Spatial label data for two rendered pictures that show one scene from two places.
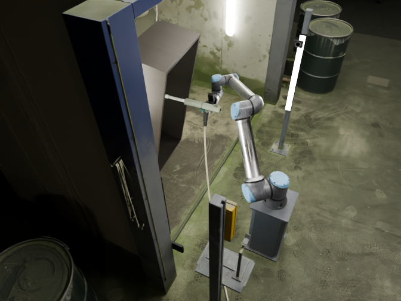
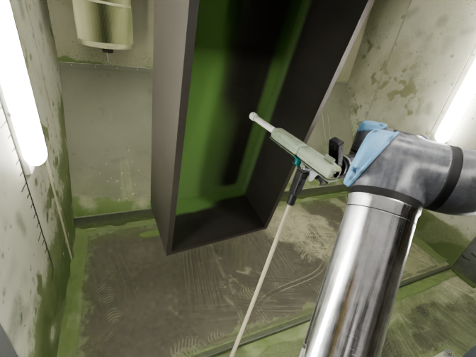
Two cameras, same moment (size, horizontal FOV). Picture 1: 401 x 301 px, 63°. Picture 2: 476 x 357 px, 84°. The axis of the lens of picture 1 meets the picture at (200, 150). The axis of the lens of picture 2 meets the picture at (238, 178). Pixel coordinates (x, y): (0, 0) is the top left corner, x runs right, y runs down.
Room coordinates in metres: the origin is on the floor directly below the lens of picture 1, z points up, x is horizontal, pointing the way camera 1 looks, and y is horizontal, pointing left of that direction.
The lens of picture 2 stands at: (1.35, -0.33, 1.47)
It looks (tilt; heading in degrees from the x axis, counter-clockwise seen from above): 30 degrees down; 35
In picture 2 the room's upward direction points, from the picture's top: 9 degrees clockwise
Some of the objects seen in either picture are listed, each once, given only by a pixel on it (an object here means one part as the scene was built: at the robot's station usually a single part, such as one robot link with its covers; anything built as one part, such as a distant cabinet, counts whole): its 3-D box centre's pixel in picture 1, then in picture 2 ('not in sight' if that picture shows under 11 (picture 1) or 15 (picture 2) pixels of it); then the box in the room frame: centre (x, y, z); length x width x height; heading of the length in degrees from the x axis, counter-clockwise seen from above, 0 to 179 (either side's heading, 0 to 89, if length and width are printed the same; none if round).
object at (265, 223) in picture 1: (269, 222); not in sight; (1.55, -0.58, 0.32); 0.31 x 0.31 x 0.64; 61
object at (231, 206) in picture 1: (222, 219); not in sight; (0.87, -0.09, 1.42); 0.12 x 0.06 x 0.26; 61
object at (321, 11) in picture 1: (320, 8); not in sight; (4.75, -1.81, 0.86); 0.54 x 0.54 x 0.01
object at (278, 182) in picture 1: (277, 185); not in sight; (1.54, -0.57, 0.83); 0.17 x 0.15 x 0.18; 105
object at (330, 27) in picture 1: (329, 28); not in sight; (4.10, -1.74, 0.86); 0.54 x 0.54 x 0.01
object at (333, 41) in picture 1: (321, 57); not in sight; (4.10, -1.74, 0.44); 0.59 x 0.58 x 0.89; 166
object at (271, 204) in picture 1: (275, 196); not in sight; (1.55, -0.58, 0.69); 0.19 x 0.19 x 0.10
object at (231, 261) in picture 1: (227, 249); not in sight; (0.96, -0.14, 0.95); 0.26 x 0.15 x 0.32; 61
